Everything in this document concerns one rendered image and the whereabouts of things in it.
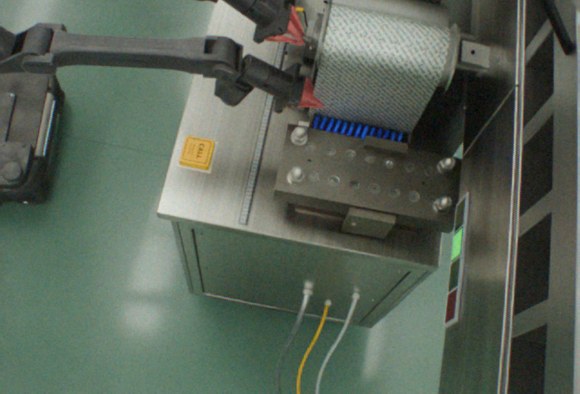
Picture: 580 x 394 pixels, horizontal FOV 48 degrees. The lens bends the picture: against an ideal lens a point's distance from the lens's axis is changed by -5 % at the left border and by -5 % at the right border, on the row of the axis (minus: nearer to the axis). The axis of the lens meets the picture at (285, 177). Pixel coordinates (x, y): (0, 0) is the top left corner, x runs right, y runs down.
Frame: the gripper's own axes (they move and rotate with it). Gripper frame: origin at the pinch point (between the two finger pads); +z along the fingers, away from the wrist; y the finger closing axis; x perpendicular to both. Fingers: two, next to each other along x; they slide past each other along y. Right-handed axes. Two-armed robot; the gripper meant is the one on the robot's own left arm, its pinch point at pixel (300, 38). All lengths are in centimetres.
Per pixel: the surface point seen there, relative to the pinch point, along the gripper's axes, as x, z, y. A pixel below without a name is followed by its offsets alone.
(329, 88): -1.0, 11.0, 5.5
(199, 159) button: -34.8, 6.5, 16.8
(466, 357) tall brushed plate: 28, 24, 58
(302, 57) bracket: -6.7, 7.1, -2.0
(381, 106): 4.5, 21.8, 5.7
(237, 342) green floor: -95, 78, 42
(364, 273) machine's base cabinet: -20, 52, 31
